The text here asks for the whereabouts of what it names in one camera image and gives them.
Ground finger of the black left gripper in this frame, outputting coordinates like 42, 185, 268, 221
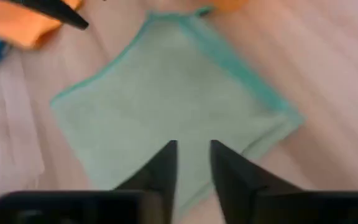
1, 0, 90, 30

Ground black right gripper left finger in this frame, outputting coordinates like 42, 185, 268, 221
0, 139, 178, 224

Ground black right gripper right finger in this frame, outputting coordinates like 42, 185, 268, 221
210, 139, 358, 224

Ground green microfiber towel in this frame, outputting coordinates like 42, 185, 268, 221
50, 6, 306, 220

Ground orange microfiber towel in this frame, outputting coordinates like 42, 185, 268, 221
0, 0, 83, 50

